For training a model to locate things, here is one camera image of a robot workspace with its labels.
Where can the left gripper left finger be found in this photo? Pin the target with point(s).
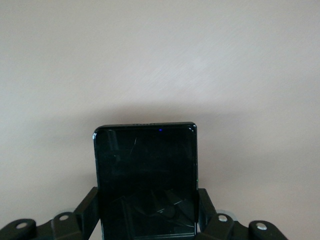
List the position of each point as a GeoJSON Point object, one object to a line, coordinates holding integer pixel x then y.
{"type": "Point", "coordinates": [85, 212]}

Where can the black slab smartphone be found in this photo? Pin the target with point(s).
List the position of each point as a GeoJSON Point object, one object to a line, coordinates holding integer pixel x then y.
{"type": "Point", "coordinates": [145, 170]}

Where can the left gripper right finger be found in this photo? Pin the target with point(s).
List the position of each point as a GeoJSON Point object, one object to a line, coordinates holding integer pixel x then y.
{"type": "Point", "coordinates": [210, 215]}

